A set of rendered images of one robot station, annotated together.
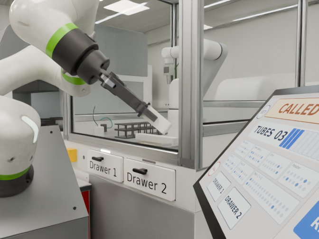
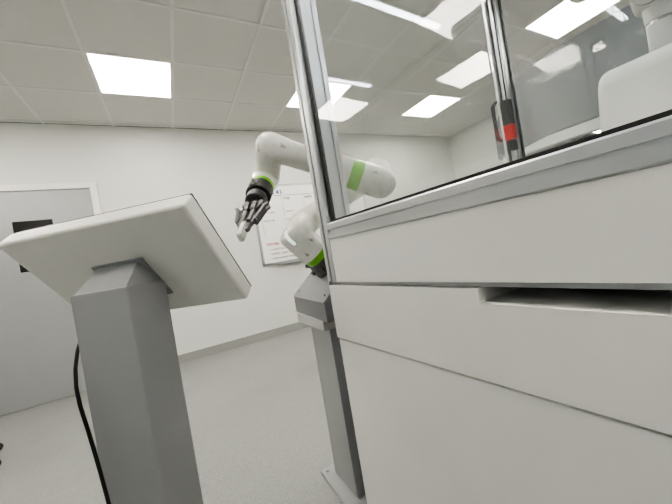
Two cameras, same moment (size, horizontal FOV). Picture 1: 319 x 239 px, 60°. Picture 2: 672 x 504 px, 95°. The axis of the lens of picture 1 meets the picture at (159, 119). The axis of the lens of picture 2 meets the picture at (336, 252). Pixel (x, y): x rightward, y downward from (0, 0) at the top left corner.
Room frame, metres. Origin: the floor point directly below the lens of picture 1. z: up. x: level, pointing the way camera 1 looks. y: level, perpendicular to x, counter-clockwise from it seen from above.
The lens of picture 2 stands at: (1.08, -0.89, 1.03)
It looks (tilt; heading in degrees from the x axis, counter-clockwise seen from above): 1 degrees down; 101
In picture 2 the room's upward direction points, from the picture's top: 10 degrees counter-clockwise
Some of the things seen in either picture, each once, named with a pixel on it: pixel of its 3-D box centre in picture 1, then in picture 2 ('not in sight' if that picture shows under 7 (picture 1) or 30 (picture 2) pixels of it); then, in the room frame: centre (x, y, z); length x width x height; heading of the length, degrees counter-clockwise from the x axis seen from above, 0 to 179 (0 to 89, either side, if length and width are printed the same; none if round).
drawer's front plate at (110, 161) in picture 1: (104, 164); not in sight; (1.29, 0.26, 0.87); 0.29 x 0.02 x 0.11; 43
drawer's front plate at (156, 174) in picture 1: (146, 177); not in sight; (1.06, 0.05, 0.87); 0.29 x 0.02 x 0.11; 43
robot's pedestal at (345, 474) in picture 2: not in sight; (351, 392); (0.79, 0.44, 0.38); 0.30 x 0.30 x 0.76; 39
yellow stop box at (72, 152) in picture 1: (69, 154); not in sight; (1.53, 0.50, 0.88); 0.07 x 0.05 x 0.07; 43
